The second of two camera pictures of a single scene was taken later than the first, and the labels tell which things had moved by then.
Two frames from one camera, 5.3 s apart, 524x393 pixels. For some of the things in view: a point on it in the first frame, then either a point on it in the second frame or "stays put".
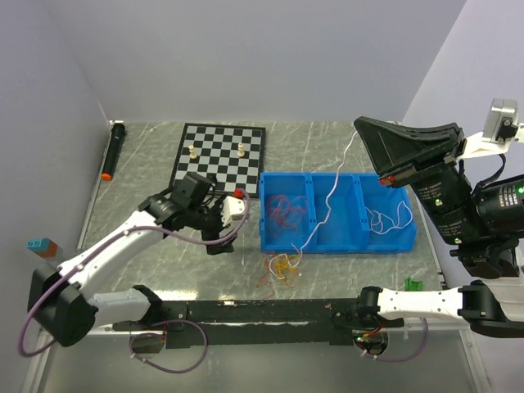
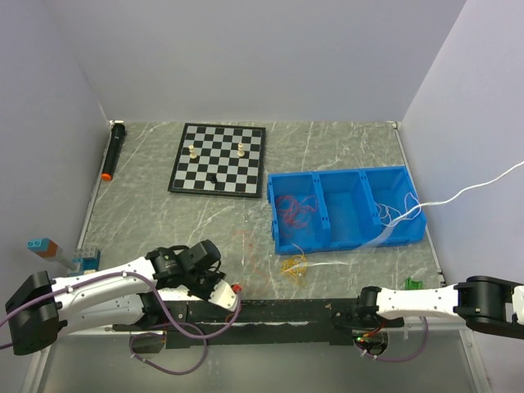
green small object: x=413 y=286 stays put
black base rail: x=235 y=323 stays put
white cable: x=371 y=214 -> x=413 y=211
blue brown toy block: x=43 y=247 stays put
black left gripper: x=215 y=232 -> x=217 y=276
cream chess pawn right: x=241 y=153 stays put
